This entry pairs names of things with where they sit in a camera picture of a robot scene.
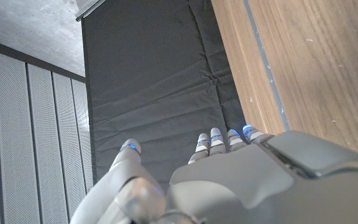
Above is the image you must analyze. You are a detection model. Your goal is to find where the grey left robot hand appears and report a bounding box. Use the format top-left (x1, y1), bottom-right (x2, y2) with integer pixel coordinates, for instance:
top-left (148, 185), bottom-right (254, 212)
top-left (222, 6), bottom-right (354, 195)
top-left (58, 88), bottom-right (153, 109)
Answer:
top-left (69, 124), bottom-right (358, 224)

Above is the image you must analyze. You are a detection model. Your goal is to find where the black backdrop curtain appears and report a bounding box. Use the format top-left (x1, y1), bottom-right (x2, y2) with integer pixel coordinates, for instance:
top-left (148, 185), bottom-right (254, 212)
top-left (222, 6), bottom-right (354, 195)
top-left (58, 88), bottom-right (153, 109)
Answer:
top-left (81, 0), bottom-right (248, 187)

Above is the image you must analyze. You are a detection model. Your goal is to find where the black backdrop stand pole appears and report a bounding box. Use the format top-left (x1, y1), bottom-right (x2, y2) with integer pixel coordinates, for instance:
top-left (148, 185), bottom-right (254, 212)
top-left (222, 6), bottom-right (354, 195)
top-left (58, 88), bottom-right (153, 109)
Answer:
top-left (75, 0), bottom-right (107, 22)

